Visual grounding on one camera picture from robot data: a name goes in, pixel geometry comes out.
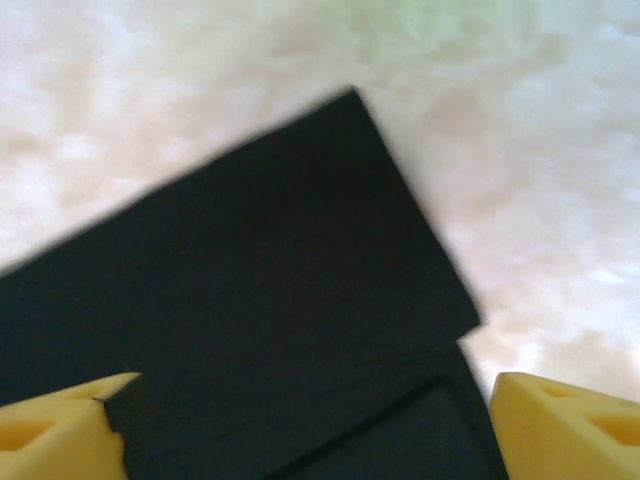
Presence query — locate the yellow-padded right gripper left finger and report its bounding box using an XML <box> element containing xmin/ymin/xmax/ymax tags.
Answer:
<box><xmin>0</xmin><ymin>371</ymin><xmax>145</xmax><ymax>480</ymax></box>

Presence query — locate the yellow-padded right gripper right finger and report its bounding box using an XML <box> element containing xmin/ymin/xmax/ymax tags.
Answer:
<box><xmin>488</xmin><ymin>372</ymin><xmax>640</xmax><ymax>480</ymax></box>

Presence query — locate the black t-shirt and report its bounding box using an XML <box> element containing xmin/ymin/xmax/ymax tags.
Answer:
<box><xmin>0</xmin><ymin>85</ymin><xmax>510</xmax><ymax>480</ymax></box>

